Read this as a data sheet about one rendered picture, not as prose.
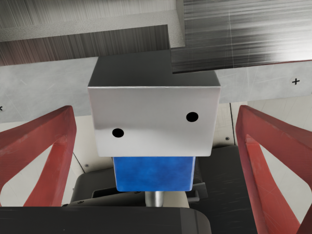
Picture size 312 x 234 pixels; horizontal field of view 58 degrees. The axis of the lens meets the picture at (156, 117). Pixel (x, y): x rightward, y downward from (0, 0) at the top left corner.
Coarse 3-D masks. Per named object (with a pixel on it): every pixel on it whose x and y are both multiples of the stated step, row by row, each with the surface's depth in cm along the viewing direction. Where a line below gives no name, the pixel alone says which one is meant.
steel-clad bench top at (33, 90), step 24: (0, 72) 16; (24, 72) 16; (48, 72) 16; (72, 72) 16; (216, 72) 16; (240, 72) 16; (264, 72) 16; (288, 72) 16; (0, 96) 17; (24, 96) 17; (48, 96) 17; (72, 96) 17; (240, 96) 17; (264, 96) 17; (288, 96) 17; (0, 120) 18; (24, 120) 18
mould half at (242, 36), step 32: (192, 0) 5; (224, 0) 5; (256, 0) 5; (288, 0) 5; (192, 32) 6; (224, 32) 6; (256, 32) 6; (288, 32) 6; (192, 64) 6; (224, 64) 6; (256, 64) 6
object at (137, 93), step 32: (96, 64) 12; (128, 64) 12; (160, 64) 12; (96, 96) 11; (128, 96) 11; (160, 96) 11; (192, 96) 11; (96, 128) 11; (128, 128) 11; (160, 128) 11; (192, 128) 12; (128, 160) 14; (160, 160) 14; (192, 160) 14; (160, 192) 17
